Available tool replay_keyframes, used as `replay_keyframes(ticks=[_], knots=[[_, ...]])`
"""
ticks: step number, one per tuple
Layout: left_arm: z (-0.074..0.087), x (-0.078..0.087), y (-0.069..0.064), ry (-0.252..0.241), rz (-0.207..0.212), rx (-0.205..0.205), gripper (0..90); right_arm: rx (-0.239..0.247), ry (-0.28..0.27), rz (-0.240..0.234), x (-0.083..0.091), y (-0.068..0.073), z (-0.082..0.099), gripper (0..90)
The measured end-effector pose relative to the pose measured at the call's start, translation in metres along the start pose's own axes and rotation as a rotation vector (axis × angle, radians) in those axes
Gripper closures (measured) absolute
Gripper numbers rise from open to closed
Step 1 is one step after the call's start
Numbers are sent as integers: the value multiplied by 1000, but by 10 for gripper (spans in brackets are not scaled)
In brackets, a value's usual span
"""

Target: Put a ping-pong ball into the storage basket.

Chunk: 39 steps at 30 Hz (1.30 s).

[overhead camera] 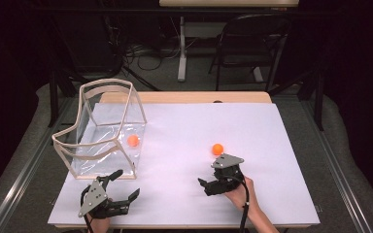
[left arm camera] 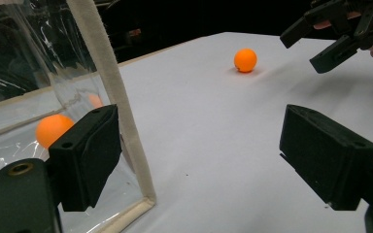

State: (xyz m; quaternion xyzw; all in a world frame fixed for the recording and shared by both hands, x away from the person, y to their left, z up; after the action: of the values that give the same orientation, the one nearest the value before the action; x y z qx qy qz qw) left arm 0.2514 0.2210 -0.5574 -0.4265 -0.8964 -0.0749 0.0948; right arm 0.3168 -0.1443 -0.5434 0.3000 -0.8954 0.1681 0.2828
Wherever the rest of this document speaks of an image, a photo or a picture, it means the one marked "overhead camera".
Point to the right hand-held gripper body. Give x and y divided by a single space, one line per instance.
227 160

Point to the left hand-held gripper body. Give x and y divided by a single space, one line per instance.
92 197

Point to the orange ping-pong ball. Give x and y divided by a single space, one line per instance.
217 149
133 140

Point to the clear plastic basket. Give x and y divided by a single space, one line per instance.
110 155

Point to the person's left hand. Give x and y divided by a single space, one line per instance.
99 225

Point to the person's right hand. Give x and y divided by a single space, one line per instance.
239 199

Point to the white table sheet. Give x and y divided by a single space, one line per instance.
175 129

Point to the wooden table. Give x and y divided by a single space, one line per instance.
191 97

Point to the black metal stand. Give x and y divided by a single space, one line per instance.
319 110
53 106

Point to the black folding chair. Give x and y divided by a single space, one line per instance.
249 60

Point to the white desk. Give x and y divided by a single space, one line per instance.
182 64

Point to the grey metal floor rail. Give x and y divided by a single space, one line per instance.
26 170
342 181

